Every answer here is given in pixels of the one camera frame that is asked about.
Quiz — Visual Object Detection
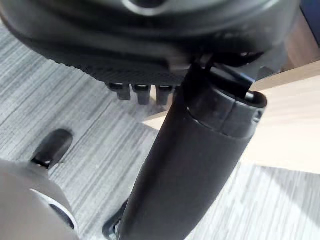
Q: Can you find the dark robot foot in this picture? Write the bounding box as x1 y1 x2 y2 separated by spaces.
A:
32 128 74 170

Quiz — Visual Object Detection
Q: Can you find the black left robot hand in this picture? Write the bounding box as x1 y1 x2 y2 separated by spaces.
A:
0 0 305 240

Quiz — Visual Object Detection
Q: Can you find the dark blue object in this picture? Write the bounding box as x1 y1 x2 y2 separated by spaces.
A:
299 0 320 46

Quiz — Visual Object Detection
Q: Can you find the silver robot leg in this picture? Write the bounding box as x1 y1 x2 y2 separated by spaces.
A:
0 159 81 240

